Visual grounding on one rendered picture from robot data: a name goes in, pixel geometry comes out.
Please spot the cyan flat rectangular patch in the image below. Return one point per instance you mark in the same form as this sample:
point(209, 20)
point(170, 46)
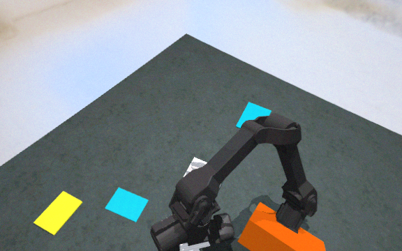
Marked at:
point(126, 204)

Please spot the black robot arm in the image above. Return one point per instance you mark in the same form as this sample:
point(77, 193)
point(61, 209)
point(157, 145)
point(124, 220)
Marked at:
point(193, 202)

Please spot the cyan flat square plate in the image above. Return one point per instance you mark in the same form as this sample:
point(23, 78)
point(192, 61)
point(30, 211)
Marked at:
point(252, 112)

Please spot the yellow flat plate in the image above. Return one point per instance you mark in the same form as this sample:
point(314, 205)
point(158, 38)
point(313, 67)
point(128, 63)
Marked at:
point(58, 213)

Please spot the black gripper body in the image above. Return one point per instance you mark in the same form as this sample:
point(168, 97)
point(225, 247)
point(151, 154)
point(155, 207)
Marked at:
point(221, 225)

